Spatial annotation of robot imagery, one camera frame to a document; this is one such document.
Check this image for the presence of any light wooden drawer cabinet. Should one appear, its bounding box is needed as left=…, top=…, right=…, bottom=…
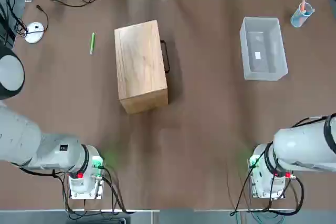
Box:
left=114, top=19, right=169, bottom=114

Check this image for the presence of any clear plastic box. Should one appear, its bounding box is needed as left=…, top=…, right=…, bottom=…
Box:
left=239, top=16, right=289, bottom=81

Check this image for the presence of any white desk lamp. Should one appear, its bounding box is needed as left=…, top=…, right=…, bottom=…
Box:
left=0, top=0, right=46, bottom=44

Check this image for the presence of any blue translucent pen cup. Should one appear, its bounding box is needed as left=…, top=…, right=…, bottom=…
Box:
left=290, top=0, right=316, bottom=28

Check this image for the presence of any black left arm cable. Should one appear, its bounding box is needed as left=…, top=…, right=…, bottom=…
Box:
left=10, top=161, right=135, bottom=220

